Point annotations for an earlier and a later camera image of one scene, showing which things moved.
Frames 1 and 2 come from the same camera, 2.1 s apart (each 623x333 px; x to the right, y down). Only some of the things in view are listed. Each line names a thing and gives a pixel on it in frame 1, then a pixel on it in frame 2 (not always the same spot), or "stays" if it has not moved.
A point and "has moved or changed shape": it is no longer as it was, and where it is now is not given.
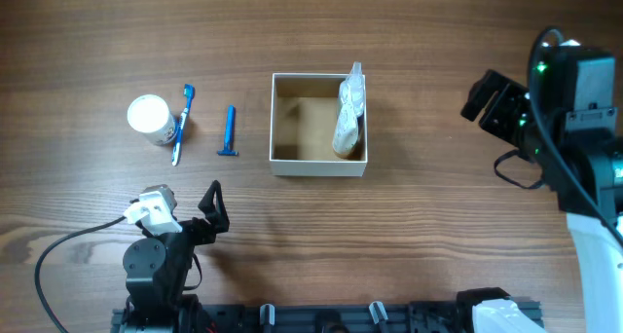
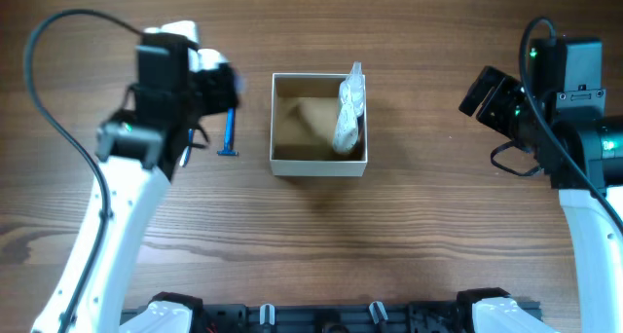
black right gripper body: x=507 y=113 stays
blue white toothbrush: x=189 y=92 has moved or changed shape
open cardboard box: x=303 y=115 stays
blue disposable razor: x=229 y=135 stays
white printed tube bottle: x=347 y=125 stays
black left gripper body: x=198 y=232 -> x=203 y=89
